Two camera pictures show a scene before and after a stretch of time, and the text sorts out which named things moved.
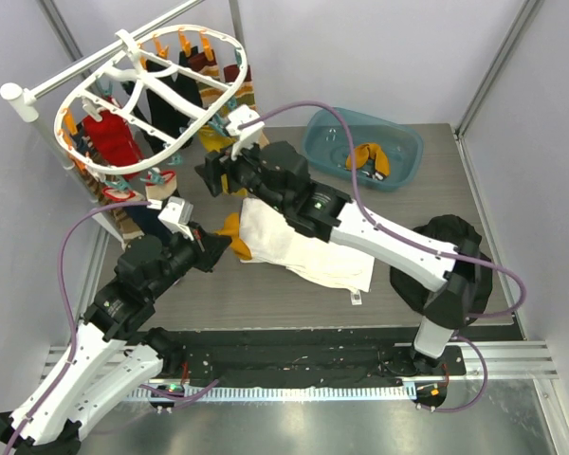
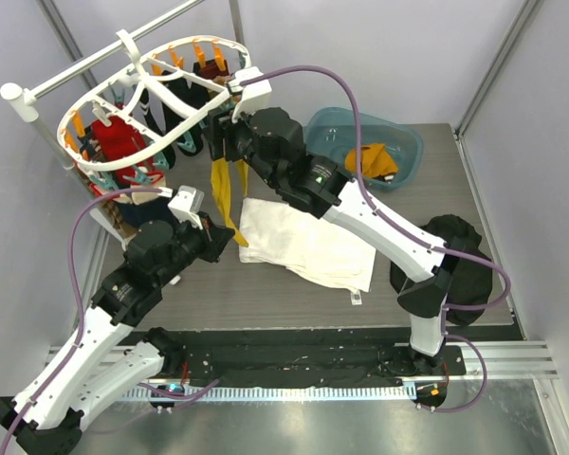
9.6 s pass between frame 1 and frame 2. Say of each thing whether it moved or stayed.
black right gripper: moved
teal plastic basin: stayed
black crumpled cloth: stayed
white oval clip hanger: moved
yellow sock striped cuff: stayed
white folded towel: stayed
